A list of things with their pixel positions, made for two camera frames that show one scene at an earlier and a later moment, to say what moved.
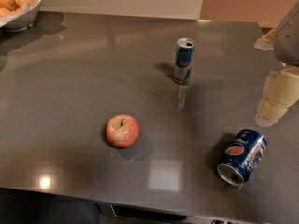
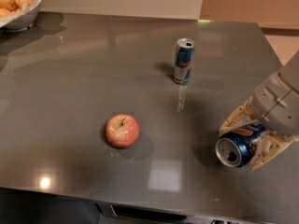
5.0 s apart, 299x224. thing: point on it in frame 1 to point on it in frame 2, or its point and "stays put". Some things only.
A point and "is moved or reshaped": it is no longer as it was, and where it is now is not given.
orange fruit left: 7,2 stays put
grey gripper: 289,41 to 275,105
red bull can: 185,48 stays put
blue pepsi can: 240,159 is moved or reshaped
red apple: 121,131 stays put
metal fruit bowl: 26,21 stays put
